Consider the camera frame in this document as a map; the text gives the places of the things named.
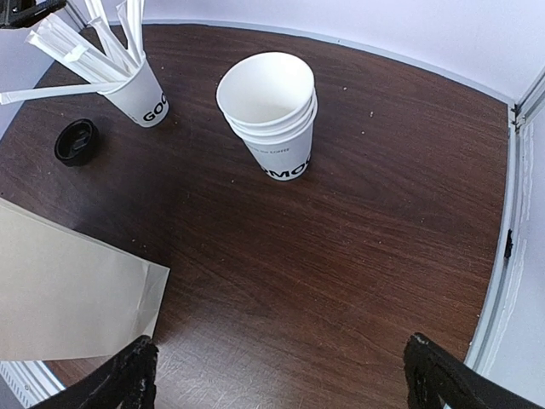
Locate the white cup holding straws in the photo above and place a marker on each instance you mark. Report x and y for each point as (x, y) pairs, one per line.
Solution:
(141, 97)

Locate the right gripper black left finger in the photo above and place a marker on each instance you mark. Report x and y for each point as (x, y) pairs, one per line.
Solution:
(127, 380)

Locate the bundle of wrapped white straws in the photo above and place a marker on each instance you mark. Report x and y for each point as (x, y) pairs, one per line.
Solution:
(103, 68)

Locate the stack of black cup lids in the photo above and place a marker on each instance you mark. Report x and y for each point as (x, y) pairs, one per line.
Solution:
(77, 143)

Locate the right aluminium frame post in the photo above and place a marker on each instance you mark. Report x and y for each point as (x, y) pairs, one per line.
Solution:
(508, 343)

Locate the stack of white paper cups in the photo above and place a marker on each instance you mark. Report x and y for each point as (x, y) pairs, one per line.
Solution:
(270, 102)

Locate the aluminium front rail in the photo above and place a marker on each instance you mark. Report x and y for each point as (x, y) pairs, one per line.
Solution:
(31, 382)

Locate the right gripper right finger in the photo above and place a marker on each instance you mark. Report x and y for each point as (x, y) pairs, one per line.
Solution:
(436, 379)

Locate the brown paper bag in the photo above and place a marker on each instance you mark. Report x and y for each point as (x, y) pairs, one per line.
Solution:
(67, 296)

